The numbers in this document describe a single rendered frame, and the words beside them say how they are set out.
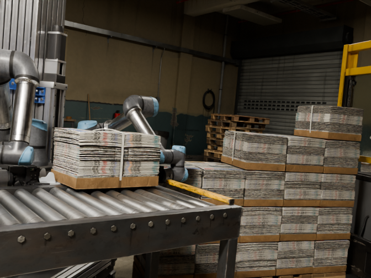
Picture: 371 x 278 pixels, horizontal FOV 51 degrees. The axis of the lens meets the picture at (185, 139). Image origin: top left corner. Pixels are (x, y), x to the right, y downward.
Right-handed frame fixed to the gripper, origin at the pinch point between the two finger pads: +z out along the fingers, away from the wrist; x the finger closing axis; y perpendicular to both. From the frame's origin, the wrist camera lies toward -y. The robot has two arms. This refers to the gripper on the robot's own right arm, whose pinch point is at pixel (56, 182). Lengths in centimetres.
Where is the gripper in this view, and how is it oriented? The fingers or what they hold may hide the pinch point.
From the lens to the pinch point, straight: 175.9
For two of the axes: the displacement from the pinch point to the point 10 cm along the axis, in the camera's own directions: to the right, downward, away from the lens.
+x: -6.1, -1.0, 7.9
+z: 7.9, 0.4, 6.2
